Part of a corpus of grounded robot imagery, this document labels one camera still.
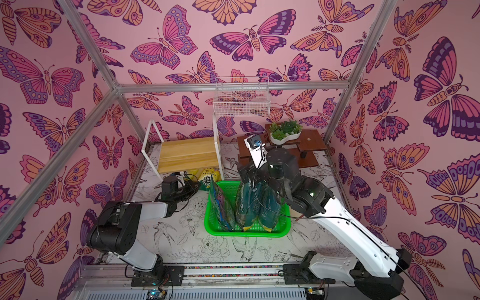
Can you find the succulent in white pot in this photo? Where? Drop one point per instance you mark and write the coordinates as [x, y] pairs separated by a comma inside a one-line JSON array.
[[281, 133]]

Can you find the aluminium frame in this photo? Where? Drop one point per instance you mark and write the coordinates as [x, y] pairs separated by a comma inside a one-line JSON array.
[[116, 93]]

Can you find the white wire basket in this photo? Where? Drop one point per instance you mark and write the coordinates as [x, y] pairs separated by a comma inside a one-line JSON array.
[[242, 97]]

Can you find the white wood shelf rack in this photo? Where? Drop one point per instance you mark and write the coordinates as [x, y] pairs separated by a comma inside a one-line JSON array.
[[182, 155]]

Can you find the blue edged soil bag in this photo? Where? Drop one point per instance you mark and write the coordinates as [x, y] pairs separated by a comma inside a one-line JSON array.
[[222, 207]]

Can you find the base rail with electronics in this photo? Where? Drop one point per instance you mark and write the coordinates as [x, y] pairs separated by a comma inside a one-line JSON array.
[[220, 281]]

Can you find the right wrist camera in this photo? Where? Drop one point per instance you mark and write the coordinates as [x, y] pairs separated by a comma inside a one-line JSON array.
[[257, 150]]

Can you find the small yellow fertilizer packet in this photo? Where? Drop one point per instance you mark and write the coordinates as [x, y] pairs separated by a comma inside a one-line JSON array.
[[208, 176]]

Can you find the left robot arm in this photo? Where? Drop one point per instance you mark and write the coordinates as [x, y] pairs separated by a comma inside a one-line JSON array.
[[116, 229]]

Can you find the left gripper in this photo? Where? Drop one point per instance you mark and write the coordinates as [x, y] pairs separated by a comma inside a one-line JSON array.
[[189, 185]]

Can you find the dark green fertilizer bag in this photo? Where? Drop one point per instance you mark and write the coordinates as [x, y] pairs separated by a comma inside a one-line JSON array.
[[270, 209]]

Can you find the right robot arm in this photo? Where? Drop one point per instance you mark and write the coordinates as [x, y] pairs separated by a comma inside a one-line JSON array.
[[375, 268]]

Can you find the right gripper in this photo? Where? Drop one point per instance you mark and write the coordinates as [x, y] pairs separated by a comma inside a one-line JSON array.
[[253, 175]]

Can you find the green fertilizer bag plant picture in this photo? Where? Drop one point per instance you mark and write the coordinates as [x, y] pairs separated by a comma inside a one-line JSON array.
[[247, 207]]

